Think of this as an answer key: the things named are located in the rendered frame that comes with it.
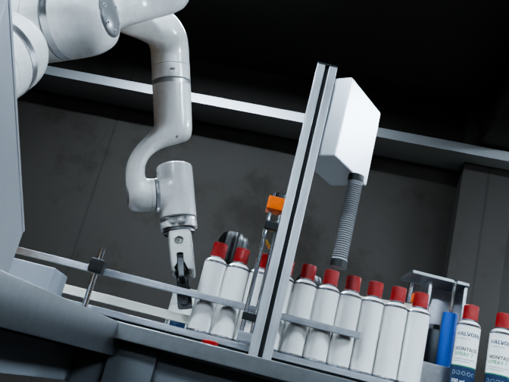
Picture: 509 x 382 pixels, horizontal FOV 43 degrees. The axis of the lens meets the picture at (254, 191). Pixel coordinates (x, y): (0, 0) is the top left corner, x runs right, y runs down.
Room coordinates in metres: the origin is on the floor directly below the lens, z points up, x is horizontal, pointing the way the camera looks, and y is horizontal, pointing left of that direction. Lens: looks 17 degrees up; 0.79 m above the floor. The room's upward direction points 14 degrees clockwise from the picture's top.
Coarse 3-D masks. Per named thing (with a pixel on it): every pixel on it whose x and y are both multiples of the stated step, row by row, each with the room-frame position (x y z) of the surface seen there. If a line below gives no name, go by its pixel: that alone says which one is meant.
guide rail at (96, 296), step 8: (64, 288) 1.48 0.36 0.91; (72, 288) 1.48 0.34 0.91; (80, 288) 1.48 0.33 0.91; (80, 296) 1.48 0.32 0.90; (96, 296) 1.48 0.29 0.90; (104, 296) 1.48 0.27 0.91; (112, 296) 1.48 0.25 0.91; (112, 304) 1.48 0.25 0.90; (120, 304) 1.48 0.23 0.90; (128, 304) 1.47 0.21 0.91; (136, 304) 1.47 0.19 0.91; (144, 304) 1.47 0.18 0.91; (144, 312) 1.47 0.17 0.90; (152, 312) 1.47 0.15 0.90; (160, 312) 1.47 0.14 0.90; (168, 312) 1.47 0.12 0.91; (176, 312) 1.47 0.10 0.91; (176, 320) 1.47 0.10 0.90; (184, 320) 1.47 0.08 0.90; (280, 344) 1.46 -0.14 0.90
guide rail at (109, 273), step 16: (32, 256) 1.41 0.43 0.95; (48, 256) 1.41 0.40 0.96; (112, 272) 1.41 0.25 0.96; (160, 288) 1.40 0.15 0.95; (176, 288) 1.40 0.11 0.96; (224, 304) 1.40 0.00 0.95; (240, 304) 1.40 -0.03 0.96; (288, 320) 1.39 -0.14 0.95; (304, 320) 1.39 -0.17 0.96; (352, 336) 1.39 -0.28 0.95
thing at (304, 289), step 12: (300, 276) 1.43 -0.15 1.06; (312, 276) 1.42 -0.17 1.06; (300, 288) 1.41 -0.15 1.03; (312, 288) 1.41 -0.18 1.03; (300, 300) 1.41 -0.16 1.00; (312, 300) 1.42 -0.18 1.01; (288, 312) 1.43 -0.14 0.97; (300, 312) 1.41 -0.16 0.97; (288, 324) 1.42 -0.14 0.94; (300, 324) 1.41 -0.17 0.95; (288, 336) 1.41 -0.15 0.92; (300, 336) 1.41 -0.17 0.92; (288, 348) 1.41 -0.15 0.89; (300, 348) 1.41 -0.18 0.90
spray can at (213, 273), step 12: (216, 252) 1.42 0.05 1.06; (204, 264) 1.44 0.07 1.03; (216, 264) 1.42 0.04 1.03; (204, 276) 1.42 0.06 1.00; (216, 276) 1.42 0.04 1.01; (204, 288) 1.42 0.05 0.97; (216, 288) 1.42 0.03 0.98; (204, 300) 1.42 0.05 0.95; (192, 312) 1.43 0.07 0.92; (204, 312) 1.42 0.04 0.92; (192, 324) 1.42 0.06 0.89; (204, 324) 1.42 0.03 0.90
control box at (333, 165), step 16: (336, 80) 1.27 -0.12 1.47; (352, 80) 1.26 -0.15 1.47; (336, 96) 1.27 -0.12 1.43; (352, 96) 1.27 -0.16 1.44; (336, 112) 1.26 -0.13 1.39; (352, 112) 1.28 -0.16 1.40; (368, 112) 1.34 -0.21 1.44; (336, 128) 1.26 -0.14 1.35; (352, 128) 1.29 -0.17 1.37; (368, 128) 1.35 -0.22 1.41; (320, 144) 1.28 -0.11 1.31; (336, 144) 1.25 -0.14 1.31; (352, 144) 1.30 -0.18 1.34; (368, 144) 1.36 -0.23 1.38; (320, 160) 1.29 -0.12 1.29; (336, 160) 1.27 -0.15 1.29; (352, 160) 1.31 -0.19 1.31; (368, 160) 1.37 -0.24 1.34; (320, 176) 1.39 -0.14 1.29; (336, 176) 1.37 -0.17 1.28
